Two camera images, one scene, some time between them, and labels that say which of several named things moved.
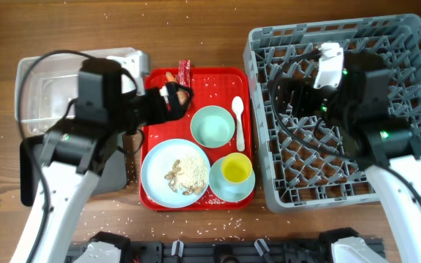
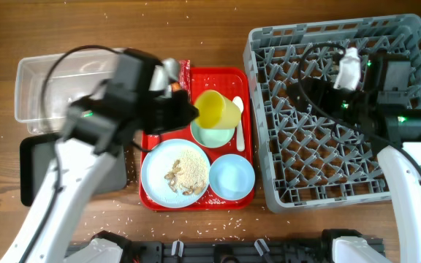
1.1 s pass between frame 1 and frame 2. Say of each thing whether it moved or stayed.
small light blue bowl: stayed
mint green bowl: stayed
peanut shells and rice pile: stayed
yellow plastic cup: moved
